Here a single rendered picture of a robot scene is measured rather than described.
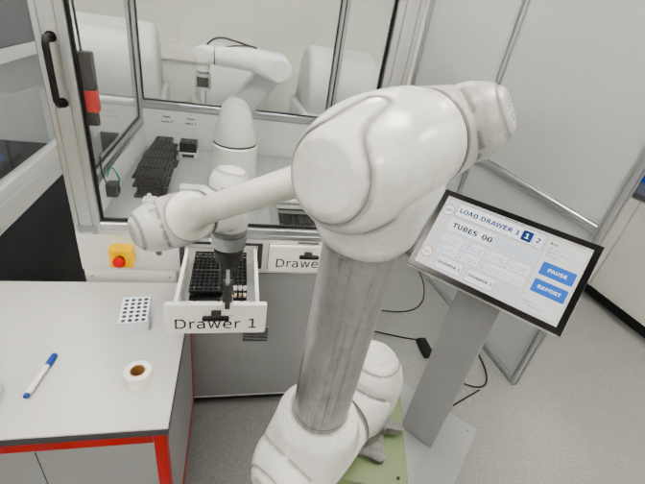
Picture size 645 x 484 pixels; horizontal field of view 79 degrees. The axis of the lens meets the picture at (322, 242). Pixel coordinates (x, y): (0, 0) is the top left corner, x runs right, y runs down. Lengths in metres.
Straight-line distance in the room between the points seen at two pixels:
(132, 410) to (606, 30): 2.32
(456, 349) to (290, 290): 0.70
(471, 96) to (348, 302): 0.29
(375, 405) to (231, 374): 1.13
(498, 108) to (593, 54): 1.80
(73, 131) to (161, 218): 0.60
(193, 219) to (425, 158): 0.50
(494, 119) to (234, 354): 1.52
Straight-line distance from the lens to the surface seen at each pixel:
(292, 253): 1.45
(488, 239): 1.43
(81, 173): 1.41
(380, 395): 0.87
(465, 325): 1.59
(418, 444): 2.08
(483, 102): 0.52
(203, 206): 0.75
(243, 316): 1.20
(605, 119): 2.20
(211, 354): 1.81
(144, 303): 1.41
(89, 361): 1.31
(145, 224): 0.82
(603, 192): 2.16
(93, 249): 1.54
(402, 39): 1.30
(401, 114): 0.39
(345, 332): 0.54
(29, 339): 1.43
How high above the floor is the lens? 1.70
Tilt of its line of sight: 31 degrees down
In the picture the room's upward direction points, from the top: 10 degrees clockwise
